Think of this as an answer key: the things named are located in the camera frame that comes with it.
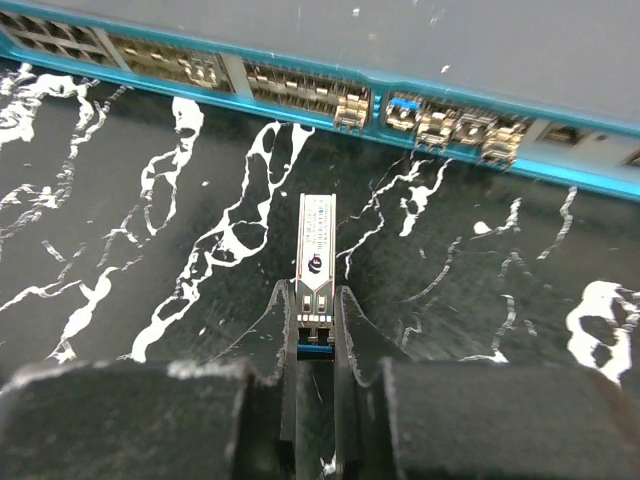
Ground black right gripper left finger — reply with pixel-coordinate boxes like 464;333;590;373
217;280;297;479

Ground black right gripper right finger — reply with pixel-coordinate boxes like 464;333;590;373
334;286;409;479

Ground silver plug with blue latch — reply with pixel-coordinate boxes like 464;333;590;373
294;193;337;358

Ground dark grey network switch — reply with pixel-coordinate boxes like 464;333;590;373
1;1;639;200

